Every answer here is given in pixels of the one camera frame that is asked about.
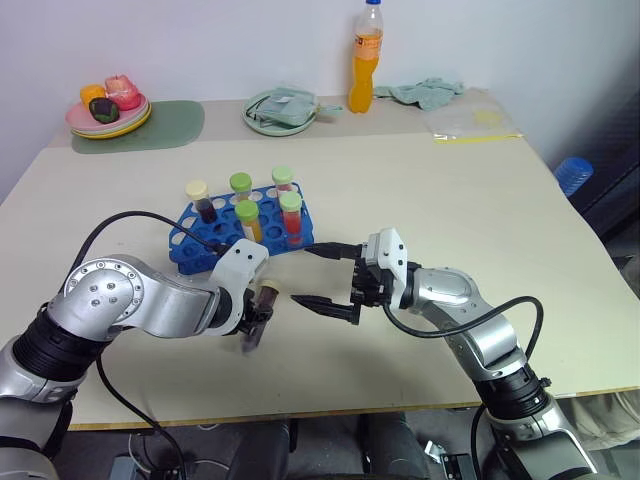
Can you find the green placemat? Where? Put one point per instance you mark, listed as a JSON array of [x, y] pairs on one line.
[[175, 125]]

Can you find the pink plate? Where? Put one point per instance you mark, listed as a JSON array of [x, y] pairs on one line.
[[77, 117]]

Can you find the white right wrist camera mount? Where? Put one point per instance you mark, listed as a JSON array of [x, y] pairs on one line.
[[387, 255]]

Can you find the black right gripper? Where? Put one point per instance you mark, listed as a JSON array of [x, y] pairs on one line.
[[370, 285]]

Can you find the beige fabric bag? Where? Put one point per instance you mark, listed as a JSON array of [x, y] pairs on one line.
[[610, 415]]

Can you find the orange drink bottle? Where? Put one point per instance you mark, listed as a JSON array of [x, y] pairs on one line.
[[362, 75]]

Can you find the dark purple green toy food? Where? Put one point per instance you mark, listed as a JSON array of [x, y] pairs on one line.
[[104, 110]]

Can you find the brown-cap dark liquid test tube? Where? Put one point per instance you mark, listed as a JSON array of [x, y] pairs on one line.
[[267, 295]]

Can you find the blue test tube rack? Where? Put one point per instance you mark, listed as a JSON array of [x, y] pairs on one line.
[[272, 232]]

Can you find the black floor box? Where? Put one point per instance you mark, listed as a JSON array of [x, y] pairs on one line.
[[457, 467]]

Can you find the red toy apple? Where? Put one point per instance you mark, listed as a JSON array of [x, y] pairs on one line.
[[122, 92]]

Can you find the mint green pouch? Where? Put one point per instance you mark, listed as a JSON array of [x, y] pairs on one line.
[[287, 107]]

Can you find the dark rounded shape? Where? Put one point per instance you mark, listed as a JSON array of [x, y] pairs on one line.
[[260, 450], [395, 445]]

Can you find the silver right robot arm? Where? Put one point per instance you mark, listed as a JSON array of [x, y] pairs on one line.
[[480, 330]]

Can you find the cream-cap dark liquid test tube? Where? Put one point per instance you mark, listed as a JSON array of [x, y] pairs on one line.
[[201, 200]]

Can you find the grey floor box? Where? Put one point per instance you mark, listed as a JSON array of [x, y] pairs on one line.
[[127, 467]]

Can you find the mint green cloth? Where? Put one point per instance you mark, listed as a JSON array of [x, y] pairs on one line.
[[425, 92]]

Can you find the blue ribbed bottle cap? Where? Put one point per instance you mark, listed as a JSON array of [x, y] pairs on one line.
[[574, 172]]

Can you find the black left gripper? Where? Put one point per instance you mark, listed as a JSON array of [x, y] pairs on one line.
[[250, 310]]

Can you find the clear plastic zip bag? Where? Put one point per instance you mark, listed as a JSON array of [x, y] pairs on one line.
[[470, 125]]

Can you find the green-cap orange liquid test tube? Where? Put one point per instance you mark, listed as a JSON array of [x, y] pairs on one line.
[[248, 215]]

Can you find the light green plate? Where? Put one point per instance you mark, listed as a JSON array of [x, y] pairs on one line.
[[135, 122]]

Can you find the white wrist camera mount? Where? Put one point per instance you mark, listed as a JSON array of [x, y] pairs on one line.
[[240, 257], [387, 255]]

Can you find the orange toy fruit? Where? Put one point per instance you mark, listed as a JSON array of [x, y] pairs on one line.
[[92, 94]]

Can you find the black chair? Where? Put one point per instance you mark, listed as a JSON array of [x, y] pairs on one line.
[[615, 200]]

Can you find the pale-green-cap red test tube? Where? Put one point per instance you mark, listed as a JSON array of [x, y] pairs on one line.
[[283, 176], [291, 212]]

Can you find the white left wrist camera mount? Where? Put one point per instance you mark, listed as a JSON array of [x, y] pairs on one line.
[[240, 257]]

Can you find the mint green plate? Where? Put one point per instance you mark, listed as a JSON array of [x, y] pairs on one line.
[[280, 129]]

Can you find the yellow plate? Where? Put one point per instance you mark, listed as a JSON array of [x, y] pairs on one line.
[[137, 128]]

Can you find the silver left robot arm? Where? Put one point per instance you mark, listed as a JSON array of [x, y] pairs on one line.
[[150, 300]]

